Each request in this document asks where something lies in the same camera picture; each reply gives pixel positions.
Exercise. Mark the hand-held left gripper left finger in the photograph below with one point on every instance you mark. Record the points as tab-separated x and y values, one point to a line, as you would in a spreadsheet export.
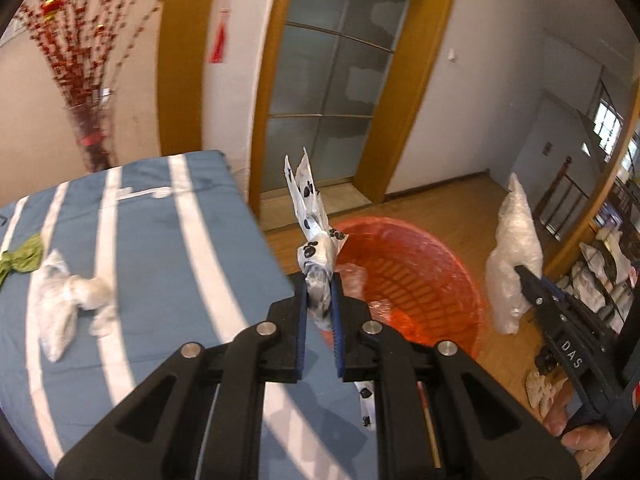
302	340

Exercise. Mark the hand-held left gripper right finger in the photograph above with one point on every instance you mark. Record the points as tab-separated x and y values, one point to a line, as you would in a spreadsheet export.
338	340

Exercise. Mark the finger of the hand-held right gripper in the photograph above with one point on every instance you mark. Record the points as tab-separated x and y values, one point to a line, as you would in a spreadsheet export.
537	290

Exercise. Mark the translucent clear plastic bag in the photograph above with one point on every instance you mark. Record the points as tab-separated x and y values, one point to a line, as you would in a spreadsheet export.
512	260

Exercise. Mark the white paw print plastic bag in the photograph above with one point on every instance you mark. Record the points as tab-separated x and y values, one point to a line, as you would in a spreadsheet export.
315	255

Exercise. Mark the orange trash bin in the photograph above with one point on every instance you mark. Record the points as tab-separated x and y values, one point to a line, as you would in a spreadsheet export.
425	285

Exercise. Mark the person's right hand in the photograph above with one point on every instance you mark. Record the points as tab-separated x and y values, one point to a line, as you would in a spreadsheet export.
557	415

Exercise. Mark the light patterned slipper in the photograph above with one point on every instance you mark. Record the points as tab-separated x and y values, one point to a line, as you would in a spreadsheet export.
540	387

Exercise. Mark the cluttered shelf rack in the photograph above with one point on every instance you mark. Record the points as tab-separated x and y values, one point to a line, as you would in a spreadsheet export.
600	260

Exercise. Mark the wooden stair railing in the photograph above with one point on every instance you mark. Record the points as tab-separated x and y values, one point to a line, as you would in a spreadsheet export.
562	185

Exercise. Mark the blue striped cloth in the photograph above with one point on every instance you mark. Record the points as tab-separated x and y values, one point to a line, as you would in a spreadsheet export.
150	260

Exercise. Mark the window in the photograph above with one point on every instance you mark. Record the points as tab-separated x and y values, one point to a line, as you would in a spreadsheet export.
607	127

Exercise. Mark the frosted glass sliding door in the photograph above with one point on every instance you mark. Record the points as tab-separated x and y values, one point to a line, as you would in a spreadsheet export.
320	75

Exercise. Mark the olive green plastic bag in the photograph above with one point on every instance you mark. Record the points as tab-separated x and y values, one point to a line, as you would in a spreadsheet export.
22	260

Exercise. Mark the glass vase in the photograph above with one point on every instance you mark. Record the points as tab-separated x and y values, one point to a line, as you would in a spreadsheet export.
92	135

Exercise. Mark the red berry branches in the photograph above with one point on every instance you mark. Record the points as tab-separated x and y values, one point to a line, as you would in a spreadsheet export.
75	60

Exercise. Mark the small red lantern ornament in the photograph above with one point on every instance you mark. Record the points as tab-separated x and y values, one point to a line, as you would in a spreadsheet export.
51	7

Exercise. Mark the wooden door frame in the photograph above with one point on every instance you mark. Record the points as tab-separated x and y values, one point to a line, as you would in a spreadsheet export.
415	110

